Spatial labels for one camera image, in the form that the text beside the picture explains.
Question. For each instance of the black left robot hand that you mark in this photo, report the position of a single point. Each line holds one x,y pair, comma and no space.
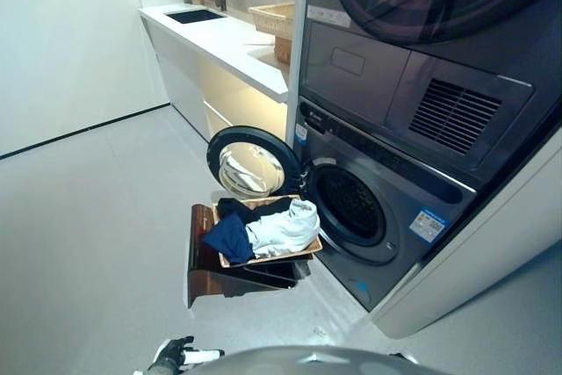
169,353

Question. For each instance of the blue garment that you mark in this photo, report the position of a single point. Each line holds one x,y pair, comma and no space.
228,239

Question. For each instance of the white garment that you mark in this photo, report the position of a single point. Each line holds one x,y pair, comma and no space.
281,230

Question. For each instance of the grey front-load washing machine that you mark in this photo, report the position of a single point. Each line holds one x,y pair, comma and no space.
351,217

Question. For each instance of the brown acrylic stand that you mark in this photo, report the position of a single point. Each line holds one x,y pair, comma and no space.
202,269

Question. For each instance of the wicker laundry basket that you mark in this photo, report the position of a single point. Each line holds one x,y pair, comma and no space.
281,256

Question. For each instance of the black garment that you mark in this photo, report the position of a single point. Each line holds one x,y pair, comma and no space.
232,207

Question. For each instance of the grey robot torso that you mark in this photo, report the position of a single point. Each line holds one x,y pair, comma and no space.
329,362

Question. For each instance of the blue drain cover sticker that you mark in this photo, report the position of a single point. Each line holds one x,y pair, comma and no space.
362,291

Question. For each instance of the round glass washer door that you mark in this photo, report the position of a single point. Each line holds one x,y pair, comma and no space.
250,164

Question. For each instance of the small blue washer sticker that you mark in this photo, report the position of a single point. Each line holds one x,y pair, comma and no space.
301,132

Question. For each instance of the blue white energy label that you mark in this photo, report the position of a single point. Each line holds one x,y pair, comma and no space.
428,223

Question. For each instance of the white counter cabinet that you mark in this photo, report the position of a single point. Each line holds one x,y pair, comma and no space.
211,41

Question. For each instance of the black sink basin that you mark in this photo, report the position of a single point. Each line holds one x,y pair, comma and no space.
195,16

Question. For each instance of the light woven tray basket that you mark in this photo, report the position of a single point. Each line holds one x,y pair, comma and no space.
274,19

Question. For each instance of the dark grey stacked dryer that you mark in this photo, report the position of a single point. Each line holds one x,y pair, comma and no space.
373,63

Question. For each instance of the white dryer label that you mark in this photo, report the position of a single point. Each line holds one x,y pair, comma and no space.
328,16

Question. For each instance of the black dryer vent grille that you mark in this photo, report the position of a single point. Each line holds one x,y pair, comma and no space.
454,111

